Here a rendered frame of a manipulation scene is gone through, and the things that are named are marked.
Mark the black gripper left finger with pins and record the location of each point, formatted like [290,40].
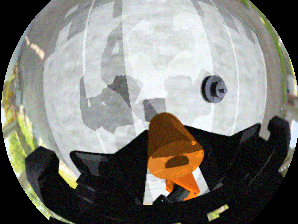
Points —
[128,165]

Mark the orange knob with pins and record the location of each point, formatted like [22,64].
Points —
[172,151]

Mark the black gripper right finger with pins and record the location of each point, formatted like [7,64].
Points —
[220,151]

